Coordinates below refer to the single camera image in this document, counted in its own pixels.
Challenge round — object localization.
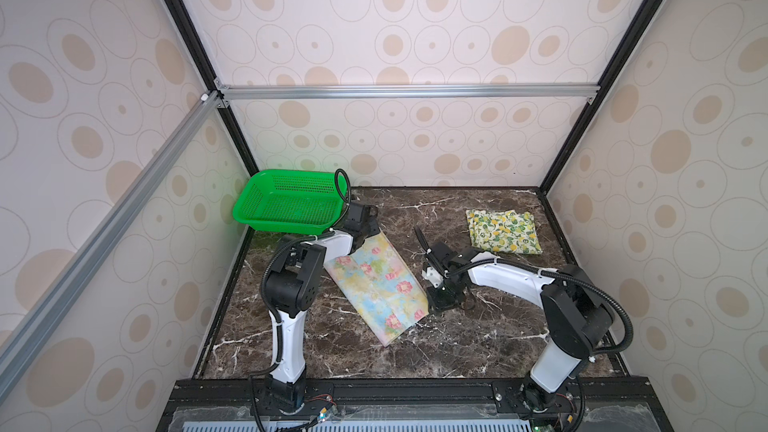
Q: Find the pastel floral skirt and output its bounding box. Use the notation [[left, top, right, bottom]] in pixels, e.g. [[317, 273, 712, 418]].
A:
[[325, 233, 429, 346]]

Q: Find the lemon print skirt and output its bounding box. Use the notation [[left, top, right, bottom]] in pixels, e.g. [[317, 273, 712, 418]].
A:
[[465, 209, 542, 255]]

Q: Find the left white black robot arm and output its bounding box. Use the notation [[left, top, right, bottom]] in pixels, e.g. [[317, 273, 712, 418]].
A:
[[260, 201, 380, 409]]

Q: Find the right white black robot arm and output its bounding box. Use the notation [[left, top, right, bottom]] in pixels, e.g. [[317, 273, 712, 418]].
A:
[[422, 243, 620, 399]]

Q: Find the green plastic basket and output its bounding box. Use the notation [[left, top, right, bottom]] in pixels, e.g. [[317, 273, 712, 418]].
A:
[[232, 169, 350, 235]]

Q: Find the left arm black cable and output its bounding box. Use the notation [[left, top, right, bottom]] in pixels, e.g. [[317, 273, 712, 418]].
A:
[[248, 167, 352, 432]]

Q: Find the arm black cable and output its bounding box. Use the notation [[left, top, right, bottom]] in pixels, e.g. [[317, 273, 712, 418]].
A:
[[413, 226, 635, 356], [248, 167, 352, 432]]

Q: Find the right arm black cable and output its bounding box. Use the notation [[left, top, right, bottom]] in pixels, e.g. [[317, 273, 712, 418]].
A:
[[413, 226, 635, 356]]

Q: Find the back aluminium rail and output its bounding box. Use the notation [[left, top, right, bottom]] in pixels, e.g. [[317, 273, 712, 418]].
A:
[[202, 82, 600, 105]]

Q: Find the aluminium rail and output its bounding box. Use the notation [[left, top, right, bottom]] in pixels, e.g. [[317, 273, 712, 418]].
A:
[[202, 82, 600, 105], [1, 90, 222, 401]]

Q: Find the right black frame post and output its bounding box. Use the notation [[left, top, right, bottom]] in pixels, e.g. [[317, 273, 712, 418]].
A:
[[538, 0, 664, 197]]

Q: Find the black frame post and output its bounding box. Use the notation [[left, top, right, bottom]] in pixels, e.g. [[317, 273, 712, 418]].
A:
[[538, 0, 664, 197], [163, 0, 259, 176]]

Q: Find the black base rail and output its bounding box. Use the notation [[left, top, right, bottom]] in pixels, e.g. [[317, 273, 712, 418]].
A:
[[156, 376, 673, 431]]

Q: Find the left black frame post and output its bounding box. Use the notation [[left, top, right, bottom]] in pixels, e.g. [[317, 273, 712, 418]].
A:
[[163, 0, 259, 176]]

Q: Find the left aluminium rail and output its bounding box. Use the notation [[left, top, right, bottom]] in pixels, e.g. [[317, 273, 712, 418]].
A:
[[1, 90, 222, 401]]

